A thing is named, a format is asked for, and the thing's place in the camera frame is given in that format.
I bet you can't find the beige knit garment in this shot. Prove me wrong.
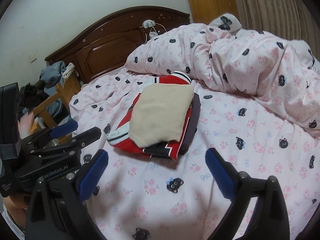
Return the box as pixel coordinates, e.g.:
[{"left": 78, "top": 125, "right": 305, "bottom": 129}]
[{"left": 129, "top": 83, "right": 194, "bottom": 148}]

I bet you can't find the blue grey clothes pile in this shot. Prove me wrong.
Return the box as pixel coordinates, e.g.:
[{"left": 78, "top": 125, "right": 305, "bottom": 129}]
[{"left": 17, "top": 60, "right": 67, "bottom": 116}]

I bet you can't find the left hand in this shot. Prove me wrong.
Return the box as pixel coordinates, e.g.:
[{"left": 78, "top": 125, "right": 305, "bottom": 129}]
[{"left": 4, "top": 193, "right": 31, "bottom": 209}]

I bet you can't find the red black white jersey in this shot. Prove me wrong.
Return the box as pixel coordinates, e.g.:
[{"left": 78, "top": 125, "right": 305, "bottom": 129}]
[{"left": 107, "top": 72, "right": 192, "bottom": 160}]

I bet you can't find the wooden chair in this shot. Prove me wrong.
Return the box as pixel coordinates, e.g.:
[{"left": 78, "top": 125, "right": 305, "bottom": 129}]
[{"left": 31, "top": 73, "right": 82, "bottom": 131}]

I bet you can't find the pink cat print bedsheet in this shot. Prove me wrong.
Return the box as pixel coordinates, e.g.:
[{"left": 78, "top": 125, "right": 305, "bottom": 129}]
[{"left": 69, "top": 70, "right": 319, "bottom": 239}]

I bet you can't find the dark purple folded garment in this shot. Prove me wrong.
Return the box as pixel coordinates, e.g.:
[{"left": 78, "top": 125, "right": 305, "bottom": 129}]
[{"left": 178, "top": 93, "right": 201, "bottom": 155}]

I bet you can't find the dark wooden headboard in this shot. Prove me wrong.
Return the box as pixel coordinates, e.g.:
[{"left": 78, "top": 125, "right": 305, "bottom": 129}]
[{"left": 45, "top": 5, "right": 190, "bottom": 83}]

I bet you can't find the pink cat print duvet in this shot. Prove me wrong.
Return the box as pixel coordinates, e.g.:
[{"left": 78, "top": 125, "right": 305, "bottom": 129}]
[{"left": 125, "top": 23, "right": 319, "bottom": 137}]

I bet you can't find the white charger on headboard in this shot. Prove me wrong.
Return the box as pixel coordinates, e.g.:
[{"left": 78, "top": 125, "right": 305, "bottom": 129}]
[{"left": 142, "top": 20, "right": 167, "bottom": 42}]

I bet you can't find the cat print pillow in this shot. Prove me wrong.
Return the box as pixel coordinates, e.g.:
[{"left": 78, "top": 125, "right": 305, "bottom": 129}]
[{"left": 209, "top": 13, "right": 242, "bottom": 33}]

